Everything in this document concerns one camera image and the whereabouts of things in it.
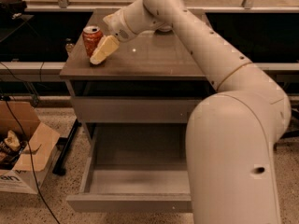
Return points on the open grey middle drawer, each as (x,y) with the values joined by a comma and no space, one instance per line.
(135,168)

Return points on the snack bags in box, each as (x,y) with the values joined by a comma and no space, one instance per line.
(11,148)

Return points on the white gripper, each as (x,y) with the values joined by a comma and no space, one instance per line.
(116,25)

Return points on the orange soda can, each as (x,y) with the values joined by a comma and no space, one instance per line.
(91,37)

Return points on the closed grey top drawer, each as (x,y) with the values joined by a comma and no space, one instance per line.
(116,110)

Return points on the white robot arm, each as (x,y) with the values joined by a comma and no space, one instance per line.
(230,135)

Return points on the black table leg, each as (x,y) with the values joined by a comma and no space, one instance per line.
(64,144)

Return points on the grey drawer cabinet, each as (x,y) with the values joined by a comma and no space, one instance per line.
(155,65)

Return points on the black bag on desk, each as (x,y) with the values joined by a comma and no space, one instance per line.
(11,9)

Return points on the brown cardboard box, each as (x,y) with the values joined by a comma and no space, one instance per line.
(30,170)

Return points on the white ceramic bowl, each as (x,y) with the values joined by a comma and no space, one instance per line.
(165,28)

